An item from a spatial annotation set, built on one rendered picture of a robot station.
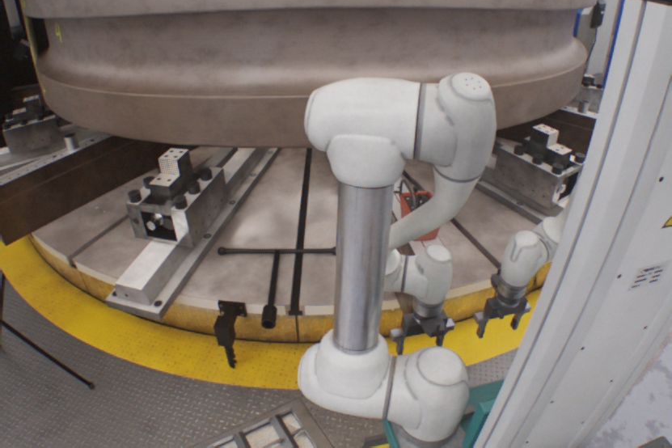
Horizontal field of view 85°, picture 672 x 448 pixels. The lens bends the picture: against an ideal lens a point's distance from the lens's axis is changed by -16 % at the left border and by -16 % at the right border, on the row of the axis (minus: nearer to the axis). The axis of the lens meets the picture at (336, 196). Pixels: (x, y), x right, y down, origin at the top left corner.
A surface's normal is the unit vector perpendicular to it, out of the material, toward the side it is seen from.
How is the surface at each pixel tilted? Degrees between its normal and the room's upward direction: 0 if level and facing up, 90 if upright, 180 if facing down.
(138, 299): 90
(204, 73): 67
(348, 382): 77
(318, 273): 0
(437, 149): 108
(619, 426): 0
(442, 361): 6
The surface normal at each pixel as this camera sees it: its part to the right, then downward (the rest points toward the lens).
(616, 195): 0.20, 0.51
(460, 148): -0.35, 0.75
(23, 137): 0.54, 0.44
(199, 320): -0.15, 0.52
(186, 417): 0.00, -0.85
